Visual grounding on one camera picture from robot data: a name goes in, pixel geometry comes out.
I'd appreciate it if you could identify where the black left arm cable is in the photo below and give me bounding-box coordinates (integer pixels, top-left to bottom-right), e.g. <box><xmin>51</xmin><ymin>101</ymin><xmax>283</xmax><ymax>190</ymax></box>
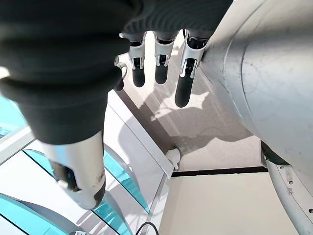
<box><xmin>135</xmin><ymin>221</ymin><xmax>160</xmax><ymax>235</ymax></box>

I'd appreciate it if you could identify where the white cart corner bumper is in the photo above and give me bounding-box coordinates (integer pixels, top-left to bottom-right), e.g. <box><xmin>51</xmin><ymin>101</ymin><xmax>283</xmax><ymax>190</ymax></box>
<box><xmin>165</xmin><ymin>147</ymin><xmax>182</xmax><ymax>170</ymax></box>

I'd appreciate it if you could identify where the white medical cart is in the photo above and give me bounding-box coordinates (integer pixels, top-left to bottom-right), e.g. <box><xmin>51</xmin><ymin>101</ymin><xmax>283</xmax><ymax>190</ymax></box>
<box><xmin>0</xmin><ymin>90</ymin><xmax>183</xmax><ymax>235</ymax></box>

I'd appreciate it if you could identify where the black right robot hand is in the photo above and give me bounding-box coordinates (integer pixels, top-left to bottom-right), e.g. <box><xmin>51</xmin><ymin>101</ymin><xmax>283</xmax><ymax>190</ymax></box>
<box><xmin>0</xmin><ymin>0</ymin><xmax>233</xmax><ymax>210</ymax></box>

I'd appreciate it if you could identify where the white blue cart drawer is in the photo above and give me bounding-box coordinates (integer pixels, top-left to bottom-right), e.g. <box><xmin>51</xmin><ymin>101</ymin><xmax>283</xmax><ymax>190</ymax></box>
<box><xmin>22</xmin><ymin>137</ymin><xmax>169</xmax><ymax>217</ymax></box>
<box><xmin>0</xmin><ymin>190</ymin><xmax>137</xmax><ymax>235</ymax></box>

